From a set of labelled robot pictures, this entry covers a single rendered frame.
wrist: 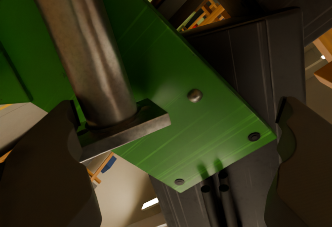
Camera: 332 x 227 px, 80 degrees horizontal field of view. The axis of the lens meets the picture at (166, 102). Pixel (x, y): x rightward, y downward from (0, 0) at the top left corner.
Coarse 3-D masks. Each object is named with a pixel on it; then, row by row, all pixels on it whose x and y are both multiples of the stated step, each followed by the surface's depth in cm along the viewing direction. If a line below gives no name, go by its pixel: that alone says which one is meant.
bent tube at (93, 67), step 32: (64, 0) 8; (96, 0) 9; (64, 32) 9; (96, 32) 9; (64, 64) 10; (96, 64) 9; (96, 96) 10; (128, 96) 11; (96, 128) 11; (128, 128) 10; (160, 128) 11
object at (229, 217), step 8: (224, 176) 20; (208, 184) 20; (224, 184) 20; (208, 192) 19; (224, 192) 18; (208, 200) 19; (224, 200) 18; (232, 200) 21; (208, 208) 19; (216, 208) 21; (224, 208) 19; (232, 208) 19; (208, 216) 20; (216, 216) 20; (232, 216) 19; (216, 224) 20; (224, 224) 23; (232, 224) 19; (240, 224) 22
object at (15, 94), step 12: (0, 48) 13; (0, 60) 13; (0, 72) 14; (12, 72) 14; (0, 84) 14; (12, 84) 14; (24, 84) 14; (0, 96) 15; (12, 96) 15; (24, 96) 15
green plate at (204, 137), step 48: (0, 0) 11; (144, 0) 11; (48, 48) 13; (144, 48) 13; (192, 48) 13; (48, 96) 15; (144, 96) 15; (240, 96) 15; (144, 144) 17; (192, 144) 17; (240, 144) 17
